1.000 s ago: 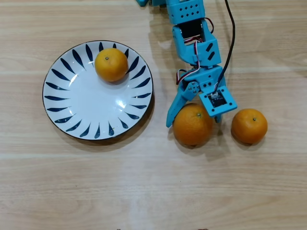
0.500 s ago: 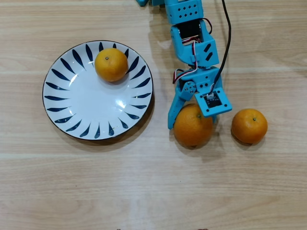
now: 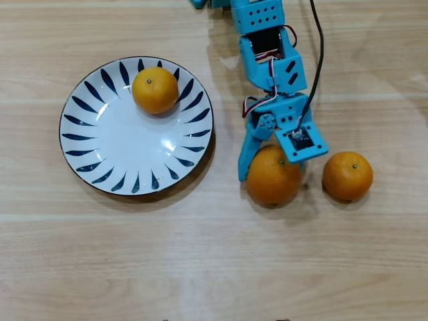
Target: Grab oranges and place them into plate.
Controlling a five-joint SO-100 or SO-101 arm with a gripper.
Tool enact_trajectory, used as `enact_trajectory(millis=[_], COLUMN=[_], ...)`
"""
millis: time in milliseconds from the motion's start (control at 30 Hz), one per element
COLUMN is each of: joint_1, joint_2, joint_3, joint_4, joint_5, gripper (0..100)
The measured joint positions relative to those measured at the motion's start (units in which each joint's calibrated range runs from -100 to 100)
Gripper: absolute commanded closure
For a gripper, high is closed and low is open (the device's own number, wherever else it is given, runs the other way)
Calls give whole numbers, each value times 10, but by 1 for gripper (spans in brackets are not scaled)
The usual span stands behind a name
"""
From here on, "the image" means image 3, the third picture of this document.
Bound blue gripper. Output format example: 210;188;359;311
237;92;315;183

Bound large deep orange fruit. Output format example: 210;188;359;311
246;144;301;205

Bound small deep orange fruit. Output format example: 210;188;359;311
322;151;374;201

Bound yellowish orange with stem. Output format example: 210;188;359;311
131;66;179;115

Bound white plate with blue petals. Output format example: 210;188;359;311
59;56;215;197

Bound blue wrist camera module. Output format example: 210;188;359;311
274;122;329;165

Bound red white servo cable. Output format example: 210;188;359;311
242;25;298;118

